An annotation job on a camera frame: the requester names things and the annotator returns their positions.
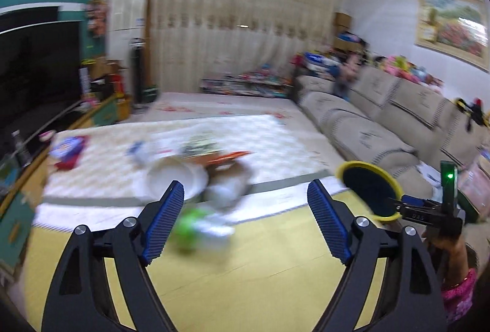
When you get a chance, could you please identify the cream patterned curtain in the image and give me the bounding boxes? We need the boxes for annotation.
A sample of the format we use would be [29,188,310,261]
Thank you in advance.
[149,0,343,93]

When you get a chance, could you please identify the yellow rimmed black trash bin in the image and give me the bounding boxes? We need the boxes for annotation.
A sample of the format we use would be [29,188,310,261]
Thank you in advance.
[336,160,404,223]

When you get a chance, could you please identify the yellow white table cloth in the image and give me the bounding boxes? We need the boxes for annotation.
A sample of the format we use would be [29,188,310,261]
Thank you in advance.
[24,114,388,332]

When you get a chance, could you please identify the beige sectional sofa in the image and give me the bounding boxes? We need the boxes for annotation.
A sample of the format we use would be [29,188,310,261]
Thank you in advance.
[296,66,489,197]

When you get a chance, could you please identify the white standing air conditioner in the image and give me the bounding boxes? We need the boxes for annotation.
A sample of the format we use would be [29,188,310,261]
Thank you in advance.
[105,0,147,67]

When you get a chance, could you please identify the pile of plush toys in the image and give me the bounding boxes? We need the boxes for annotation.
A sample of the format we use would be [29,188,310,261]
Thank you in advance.
[373,55,443,88]

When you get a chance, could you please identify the white floral floor mattress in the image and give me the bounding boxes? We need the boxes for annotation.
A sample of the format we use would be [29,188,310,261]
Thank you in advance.
[135,92,302,122]

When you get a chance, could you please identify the green white plastic bottle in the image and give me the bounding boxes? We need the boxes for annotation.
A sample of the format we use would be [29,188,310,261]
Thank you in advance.
[172,208,235,251]

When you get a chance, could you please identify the black flat screen television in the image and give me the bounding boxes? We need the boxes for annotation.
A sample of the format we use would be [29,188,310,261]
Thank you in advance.
[1,20,82,156]

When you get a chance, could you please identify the black tower fan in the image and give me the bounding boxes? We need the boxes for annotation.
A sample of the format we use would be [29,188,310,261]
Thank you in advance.
[130,38,145,105]

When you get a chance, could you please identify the teal yellow tv cabinet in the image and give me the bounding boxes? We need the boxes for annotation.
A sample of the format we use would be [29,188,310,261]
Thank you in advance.
[1,94,122,280]

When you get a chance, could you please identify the low shelf with toys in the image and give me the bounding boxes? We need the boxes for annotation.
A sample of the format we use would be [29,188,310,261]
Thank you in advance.
[199,65,293,99]

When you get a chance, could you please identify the pink sleeved right forearm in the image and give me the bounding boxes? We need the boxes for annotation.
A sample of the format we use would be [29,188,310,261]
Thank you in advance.
[441,268,477,324]

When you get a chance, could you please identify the stacked cardboard boxes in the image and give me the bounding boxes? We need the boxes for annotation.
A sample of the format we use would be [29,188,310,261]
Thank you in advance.
[333,12,362,52]

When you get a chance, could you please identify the blue tissue pack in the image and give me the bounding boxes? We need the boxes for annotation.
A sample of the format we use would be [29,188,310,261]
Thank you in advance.
[49,136,88,171]

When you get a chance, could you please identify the white paper bowl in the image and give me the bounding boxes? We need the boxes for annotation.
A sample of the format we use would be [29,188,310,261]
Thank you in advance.
[145,157,209,202]

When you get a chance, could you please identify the person right hand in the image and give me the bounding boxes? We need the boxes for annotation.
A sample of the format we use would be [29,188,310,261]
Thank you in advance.
[422,228,469,290]

